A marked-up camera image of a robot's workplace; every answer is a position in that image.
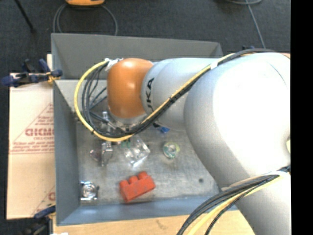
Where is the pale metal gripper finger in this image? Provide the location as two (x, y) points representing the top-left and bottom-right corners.
(101, 141), (114, 167)
(89, 148), (102, 162)

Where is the clear glass block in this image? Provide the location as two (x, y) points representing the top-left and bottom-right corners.
(123, 135), (151, 168)

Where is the clear square glass dish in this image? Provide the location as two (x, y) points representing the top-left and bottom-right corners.
(79, 180), (99, 202)

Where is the red toy brick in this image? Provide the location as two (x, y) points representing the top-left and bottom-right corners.
(119, 171), (157, 204)

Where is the clear green glass knob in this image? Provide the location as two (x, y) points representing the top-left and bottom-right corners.
(162, 141), (180, 159)

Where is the brown cardboard board, red print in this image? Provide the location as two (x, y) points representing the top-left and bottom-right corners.
(5, 81), (57, 220)

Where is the grey metal bin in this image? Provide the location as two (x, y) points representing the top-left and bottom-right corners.
(50, 32), (240, 226)

